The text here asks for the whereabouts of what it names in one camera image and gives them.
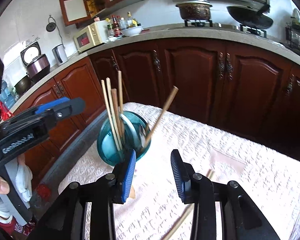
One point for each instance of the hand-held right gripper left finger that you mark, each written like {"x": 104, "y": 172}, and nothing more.
{"x": 128, "y": 177}

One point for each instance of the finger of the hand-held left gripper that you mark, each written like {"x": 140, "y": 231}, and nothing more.
{"x": 75, "y": 106}
{"x": 50, "y": 106}

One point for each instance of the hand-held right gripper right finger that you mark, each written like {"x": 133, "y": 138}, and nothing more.
{"x": 178, "y": 177}

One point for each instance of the teal-rimmed white utensil holder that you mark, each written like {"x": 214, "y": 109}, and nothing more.
{"x": 107, "y": 152}

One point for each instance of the person's left forearm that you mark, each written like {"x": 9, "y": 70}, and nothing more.
{"x": 8, "y": 226}

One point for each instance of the person's left hand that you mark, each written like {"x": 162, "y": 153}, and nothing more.
{"x": 0, "y": 183}

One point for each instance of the red hanging decoration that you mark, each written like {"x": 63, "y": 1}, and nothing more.
{"x": 6, "y": 111}

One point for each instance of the dark metal basin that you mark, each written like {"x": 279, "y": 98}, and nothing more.
{"x": 22, "y": 85}

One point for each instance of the blue water jug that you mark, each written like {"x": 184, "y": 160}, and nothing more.
{"x": 7, "y": 95}

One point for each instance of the rice cooker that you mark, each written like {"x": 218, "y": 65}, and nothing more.
{"x": 37, "y": 65}

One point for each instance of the steel electric kettle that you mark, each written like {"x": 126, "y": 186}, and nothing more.
{"x": 60, "y": 55}

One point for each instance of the white quilted tablecloth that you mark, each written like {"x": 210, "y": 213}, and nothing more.
{"x": 215, "y": 140}

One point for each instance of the cream microwave oven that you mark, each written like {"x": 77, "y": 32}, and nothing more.
{"x": 96, "y": 33}

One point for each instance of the green-capped bottle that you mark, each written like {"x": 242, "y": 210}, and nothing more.
{"x": 110, "y": 28}

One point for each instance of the dark sauce bottle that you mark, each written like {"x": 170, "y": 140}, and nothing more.
{"x": 116, "y": 26}

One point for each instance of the white bowl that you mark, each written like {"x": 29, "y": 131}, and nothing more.
{"x": 131, "y": 30}

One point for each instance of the red patterned fabric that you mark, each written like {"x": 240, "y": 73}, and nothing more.
{"x": 25, "y": 230}

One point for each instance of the clear bottle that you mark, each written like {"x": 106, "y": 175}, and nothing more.
{"x": 122, "y": 23}

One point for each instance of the wooden base cabinets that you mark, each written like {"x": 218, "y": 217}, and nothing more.
{"x": 190, "y": 80}

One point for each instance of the yellow oil bottle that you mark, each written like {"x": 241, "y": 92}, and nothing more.
{"x": 129, "y": 21}

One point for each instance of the grey stone countertop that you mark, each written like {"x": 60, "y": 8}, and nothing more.
{"x": 165, "y": 32}

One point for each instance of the dark cooking pot with lid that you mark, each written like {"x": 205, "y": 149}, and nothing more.
{"x": 193, "y": 10}

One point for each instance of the gas stove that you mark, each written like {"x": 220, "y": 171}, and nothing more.
{"x": 252, "y": 28}

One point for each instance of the black wok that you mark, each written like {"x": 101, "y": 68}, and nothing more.
{"x": 250, "y": 17}

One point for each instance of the black dish rack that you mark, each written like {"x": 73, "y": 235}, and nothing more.
{"x": 297, "y": 37}

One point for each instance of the black wall-hung disc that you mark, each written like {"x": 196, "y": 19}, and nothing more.
{"x": 50, "y": 26}

